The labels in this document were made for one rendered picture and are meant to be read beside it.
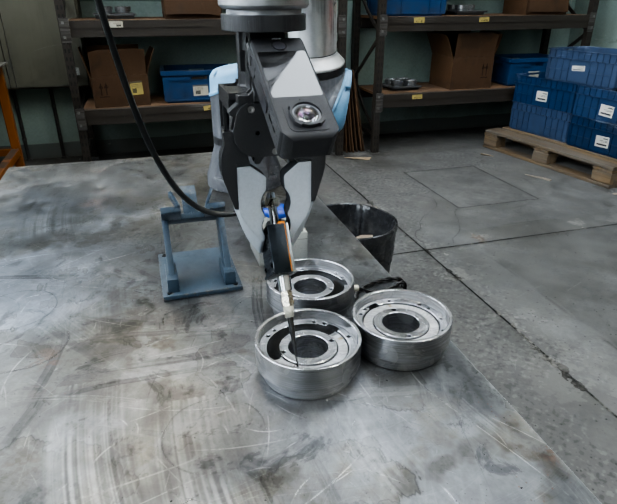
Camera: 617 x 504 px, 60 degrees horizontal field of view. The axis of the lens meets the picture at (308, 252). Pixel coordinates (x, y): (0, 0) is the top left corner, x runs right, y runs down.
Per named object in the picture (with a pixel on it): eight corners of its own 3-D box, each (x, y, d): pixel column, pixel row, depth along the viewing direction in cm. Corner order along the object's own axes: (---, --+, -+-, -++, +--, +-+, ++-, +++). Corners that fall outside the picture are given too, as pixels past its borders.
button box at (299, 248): (308, 260, 77) (308, 229, 75) (259, 267, 75) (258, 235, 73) (293, 238, 84) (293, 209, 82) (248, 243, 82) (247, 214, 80)
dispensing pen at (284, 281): (287, 368, 48) (258, 187, 50) (278, 366, 52) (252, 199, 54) (310, 363, 48) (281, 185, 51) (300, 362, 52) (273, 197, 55)
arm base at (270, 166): (203, 174, 114) (199, 127, 110) (273, 168, 118) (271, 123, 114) (213, 197, 101) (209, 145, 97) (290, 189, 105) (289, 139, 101)
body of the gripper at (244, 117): (292, 139, 55) (291, 11, 50) (318, 161, 48) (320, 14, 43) (218, 144, 53) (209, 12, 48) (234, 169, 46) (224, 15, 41)
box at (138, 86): (162, 104, 375) (156, 47, 359) (88, 109, 359) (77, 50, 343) (155, 95, 409) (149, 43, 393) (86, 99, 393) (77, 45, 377)
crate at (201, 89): (231, 92, 422) (229, 63, 413) (237, 101, 389) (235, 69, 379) (163, 95, 411) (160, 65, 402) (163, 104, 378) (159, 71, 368)
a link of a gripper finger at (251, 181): (253, 233, 57) (257, 147, 53) (265, 257, 52) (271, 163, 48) (223, 234, 56) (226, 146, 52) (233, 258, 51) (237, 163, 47)
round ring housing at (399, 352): (468, 349, 58) (473, 317, 56) (402, 389, 52) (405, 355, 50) (396, 309, 65) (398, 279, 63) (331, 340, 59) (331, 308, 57)
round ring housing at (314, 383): (318, 421, 48) (318, 385, 46) (234, 375, 54) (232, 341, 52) (379, 364, 55) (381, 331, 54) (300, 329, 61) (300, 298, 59)
